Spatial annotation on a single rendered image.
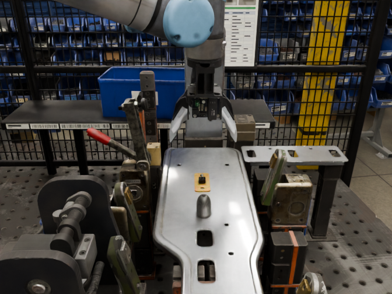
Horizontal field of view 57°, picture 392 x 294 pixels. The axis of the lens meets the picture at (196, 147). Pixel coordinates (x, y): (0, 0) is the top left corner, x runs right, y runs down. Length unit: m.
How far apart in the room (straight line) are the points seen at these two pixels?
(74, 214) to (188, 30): 0.30
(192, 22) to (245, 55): 0.83
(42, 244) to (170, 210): 0.36
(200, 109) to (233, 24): 0.62
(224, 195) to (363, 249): 0.56
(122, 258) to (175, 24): 0.36
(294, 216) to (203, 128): 0.41
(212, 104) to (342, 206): 0.83
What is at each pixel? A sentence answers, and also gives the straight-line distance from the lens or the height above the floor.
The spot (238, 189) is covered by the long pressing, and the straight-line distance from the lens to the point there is 0.88.
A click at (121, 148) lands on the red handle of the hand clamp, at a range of 0.86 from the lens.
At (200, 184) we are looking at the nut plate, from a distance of 0.88.
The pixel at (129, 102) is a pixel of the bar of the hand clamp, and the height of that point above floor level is 1.21.
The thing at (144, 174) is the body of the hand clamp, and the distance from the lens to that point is 0.86.
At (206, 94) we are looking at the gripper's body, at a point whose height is 1.25.
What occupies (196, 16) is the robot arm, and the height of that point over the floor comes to 1.42.
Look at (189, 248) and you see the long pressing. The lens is 0.71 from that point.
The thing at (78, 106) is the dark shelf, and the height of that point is 1.03.
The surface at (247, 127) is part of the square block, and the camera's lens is 1.10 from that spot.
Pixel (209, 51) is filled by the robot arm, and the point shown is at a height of 1.34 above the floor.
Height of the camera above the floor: 1.48
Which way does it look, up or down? 27 degrees down
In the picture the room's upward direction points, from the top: straight up
